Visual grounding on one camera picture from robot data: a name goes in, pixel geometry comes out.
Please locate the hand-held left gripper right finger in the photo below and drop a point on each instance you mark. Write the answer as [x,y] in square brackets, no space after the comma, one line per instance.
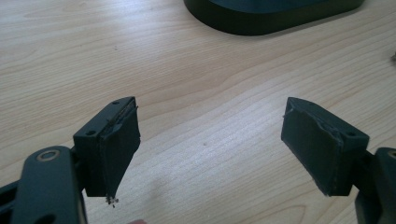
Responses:
[320,146]

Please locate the dark oval tray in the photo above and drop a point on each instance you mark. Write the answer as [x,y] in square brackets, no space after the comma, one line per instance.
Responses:
[271,15]

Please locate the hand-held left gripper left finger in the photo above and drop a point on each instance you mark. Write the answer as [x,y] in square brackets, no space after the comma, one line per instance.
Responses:
[107,146]

